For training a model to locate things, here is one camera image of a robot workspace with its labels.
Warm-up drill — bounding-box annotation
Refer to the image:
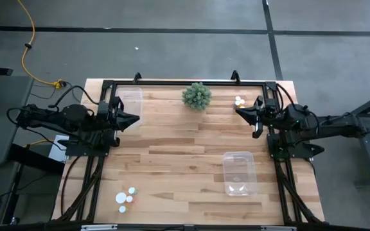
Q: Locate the black aluminium table frame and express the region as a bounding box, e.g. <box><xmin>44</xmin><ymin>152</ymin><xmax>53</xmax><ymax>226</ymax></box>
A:
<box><xmin>52</xmin><ymin>79</ymin><xmax>326</xmax><ymax>231</ymax></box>

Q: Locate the silver metal bracket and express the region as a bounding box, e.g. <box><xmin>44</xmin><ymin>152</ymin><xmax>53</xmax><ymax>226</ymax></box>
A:
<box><xmin>80</xmin><ymin>224</ymin><xmax>118</xmax><ymax>231</ymax></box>
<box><xmin>260</xmin><ymin>225</ymin><xmax>297</xmax><ymax>231</ymax></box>

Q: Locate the yellow extension cable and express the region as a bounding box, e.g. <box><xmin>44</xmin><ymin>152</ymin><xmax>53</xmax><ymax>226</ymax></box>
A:
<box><xmin>17</xmin><ymin>0</ymin><xmax>64</xmax><ymax>90</ymax></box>

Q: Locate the black metal stand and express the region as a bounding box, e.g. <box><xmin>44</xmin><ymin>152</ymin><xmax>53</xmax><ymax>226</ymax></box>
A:
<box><xmin>334</xmin><ymin>88</ymin><xmax>370</xmax><ymax>189</ymax></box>

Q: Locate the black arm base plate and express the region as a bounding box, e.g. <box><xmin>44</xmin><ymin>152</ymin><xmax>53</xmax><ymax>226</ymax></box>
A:
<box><xmin>64</xmin><ymin>141</ymin><xmax>110</xmax><ymax>157</ymax></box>
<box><xmin>267</xmin><ymin>133</ymin><xmax>315</xmax><ymax>159</ymax></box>

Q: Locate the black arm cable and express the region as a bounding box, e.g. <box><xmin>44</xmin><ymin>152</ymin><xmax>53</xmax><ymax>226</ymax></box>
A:
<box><xmin>47</xmin><ymin>85</ymin><xmax>101</xmax><ymax>109</ymax></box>

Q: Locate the white paper sheet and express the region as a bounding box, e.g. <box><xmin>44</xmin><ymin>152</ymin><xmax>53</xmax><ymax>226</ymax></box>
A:
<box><xmin>48</xmin><ymin>134</ymin><xmax>71</xmax><ymax>163</ymax></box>

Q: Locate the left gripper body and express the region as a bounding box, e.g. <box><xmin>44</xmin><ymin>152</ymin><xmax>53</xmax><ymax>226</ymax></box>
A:
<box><xmin>107</xmin><ymin>95</ymin><xmax>125</xmax><ymax>148</ymax></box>

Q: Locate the black floor cable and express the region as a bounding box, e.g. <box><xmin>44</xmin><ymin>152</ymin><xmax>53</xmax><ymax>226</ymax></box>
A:
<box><xmin>30</xmin><ymin>80</ymin><xmax>83</xmax><ymax>104</ymax></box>

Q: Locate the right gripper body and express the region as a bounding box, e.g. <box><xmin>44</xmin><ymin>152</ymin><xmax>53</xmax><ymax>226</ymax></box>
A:
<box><xmin>252</xmin><ymin>96</ymin><xmax>271</xmax><ymax>139</ymax></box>

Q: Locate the clear plastic bin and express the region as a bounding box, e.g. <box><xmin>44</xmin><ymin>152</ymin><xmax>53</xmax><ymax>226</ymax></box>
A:
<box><xmin>114</xmin><ymin>87</ymin><xmax>144</xmax><ymax>131</ymax></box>
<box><xmin>222</xmin><ymin>151</ymin><xmax>258</xmax><ymax>197</ymax></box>

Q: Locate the green potted artificial plant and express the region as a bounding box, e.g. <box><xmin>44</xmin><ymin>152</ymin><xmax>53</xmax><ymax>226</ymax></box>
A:
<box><xmin>181</xmin><ymin>81</ymin><xmax>213</xmax><ymax>112</ymax></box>

